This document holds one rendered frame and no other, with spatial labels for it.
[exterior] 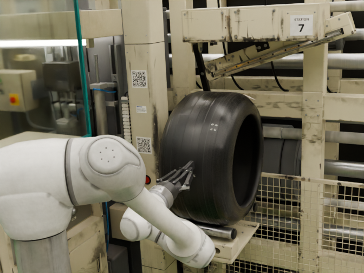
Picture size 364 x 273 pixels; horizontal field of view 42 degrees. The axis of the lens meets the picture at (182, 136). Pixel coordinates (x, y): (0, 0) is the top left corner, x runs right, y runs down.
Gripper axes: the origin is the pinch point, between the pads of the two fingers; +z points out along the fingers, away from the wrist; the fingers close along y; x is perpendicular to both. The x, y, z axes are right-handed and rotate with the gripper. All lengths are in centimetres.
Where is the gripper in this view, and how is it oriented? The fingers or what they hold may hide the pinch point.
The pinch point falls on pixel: (188, 168)
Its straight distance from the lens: 171.0
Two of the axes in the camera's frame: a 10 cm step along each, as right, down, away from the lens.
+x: 1.1, 9.2, 3.8
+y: -9.0, -0.7, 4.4
